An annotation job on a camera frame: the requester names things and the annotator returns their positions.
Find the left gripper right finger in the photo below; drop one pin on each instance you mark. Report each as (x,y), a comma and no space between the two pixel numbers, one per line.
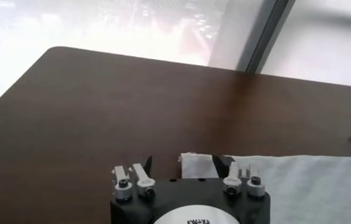
(232,182)

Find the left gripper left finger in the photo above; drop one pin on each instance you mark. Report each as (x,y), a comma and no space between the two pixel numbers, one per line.
(144,182)

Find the white t-shirt red print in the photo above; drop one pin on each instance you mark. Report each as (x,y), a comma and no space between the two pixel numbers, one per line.
(300,188)

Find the dark vertical window mullion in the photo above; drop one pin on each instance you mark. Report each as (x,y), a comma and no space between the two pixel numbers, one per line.
(254,33)

